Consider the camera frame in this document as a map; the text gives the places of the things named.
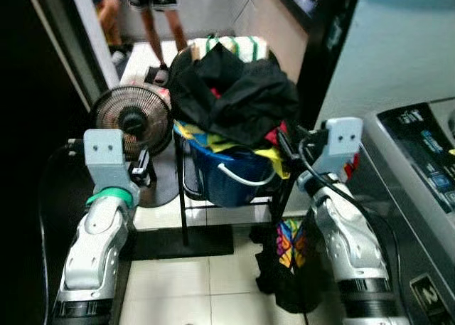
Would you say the black slipper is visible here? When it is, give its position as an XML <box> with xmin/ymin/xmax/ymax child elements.
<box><xmin>144</xmin><ymin>64</ymin><xmax>171</xmax><ymax>86</ymax></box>

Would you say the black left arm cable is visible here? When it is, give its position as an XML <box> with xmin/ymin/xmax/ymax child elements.
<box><xmin>38</xmin><ymin>142</ymin><xmax>87</xmax><ymax>325</ymax></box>

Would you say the grey top-load washing machine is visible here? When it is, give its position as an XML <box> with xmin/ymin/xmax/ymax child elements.
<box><xmin>344</xmin><ymin>100</ymin><xmax>455</xmax><ymax>325</ymax></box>

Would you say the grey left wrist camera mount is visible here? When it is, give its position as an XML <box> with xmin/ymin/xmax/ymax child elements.
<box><xmin>83</xmin><ymin>128</ymin><xmax>137</xmax><ymax>198</ymax></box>

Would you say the green white striped bag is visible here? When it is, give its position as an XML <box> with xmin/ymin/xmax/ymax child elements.
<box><xmin>187</xmin><ymin>34</ymin><xmax>271</xmax><ymax>64</ymax></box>

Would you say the yellow green garment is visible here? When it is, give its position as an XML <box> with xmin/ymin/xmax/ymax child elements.
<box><xmin>176</xmin><ymin>121</ymin><xmax>292</xmax><ymax>180</ymax></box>

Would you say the black floor mat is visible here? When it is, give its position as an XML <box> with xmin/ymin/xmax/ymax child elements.
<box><xmin>127</xmin><ymin>225</ymin><xmax>235</xmax><ymax>262</ymax></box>

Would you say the person in black shorts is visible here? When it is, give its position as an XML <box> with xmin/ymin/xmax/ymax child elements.
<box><xmin>126</xmin><ymin>0</ymin><xmax>188</xmax><ymax>71</ymax></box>

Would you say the blue plastic laundry basket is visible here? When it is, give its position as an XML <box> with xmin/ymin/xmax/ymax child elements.
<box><xmin>173</xmin><ymin>121</ymin><xmax>287</xmax><ymax>209</ymax></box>

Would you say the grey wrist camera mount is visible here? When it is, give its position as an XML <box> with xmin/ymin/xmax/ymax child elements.
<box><xmin>311</xmin><ymin>117</ymin><xmax>364</xmax><ymax>178</ymax></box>
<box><xmin>83</xmin><ymin>128</ymin><xmax>137</xmax><ymax>198</ymax></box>

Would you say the black clothes pile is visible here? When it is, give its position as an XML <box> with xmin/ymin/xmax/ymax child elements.
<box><xmin>168</xmin><ymin>43</ymin><xmax>300</xmax><ymax>149</ymax></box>

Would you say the person in blue shorts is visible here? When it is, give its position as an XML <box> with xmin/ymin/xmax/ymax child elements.
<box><xmin>88</xmin><ymin>0</ymin><xmax>130</xmax><ymax>67</ymax></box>

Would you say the black door post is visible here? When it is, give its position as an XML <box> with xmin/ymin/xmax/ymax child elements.
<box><xmin>294</xmin><ymin>0</ymin><xmax>366</xmax><ymax>130</ymax></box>

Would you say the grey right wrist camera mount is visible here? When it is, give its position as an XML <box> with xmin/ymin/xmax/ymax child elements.
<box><xmin>311</xmin><ymin>117</ymin><xmax>364</xmax><ymax>178</ymax></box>

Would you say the black metal basket stand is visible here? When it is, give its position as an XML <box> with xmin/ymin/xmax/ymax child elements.
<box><xmin>173</xmin><ymin>122</ymin><xmax>308</xmax><ymax>249</ymax></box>

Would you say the round standing electric fan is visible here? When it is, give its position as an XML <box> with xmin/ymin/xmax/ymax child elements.
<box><xmin>90</xmin><ymin>82</ymin><xmax>183</xmax><ymax>210</ymax></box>

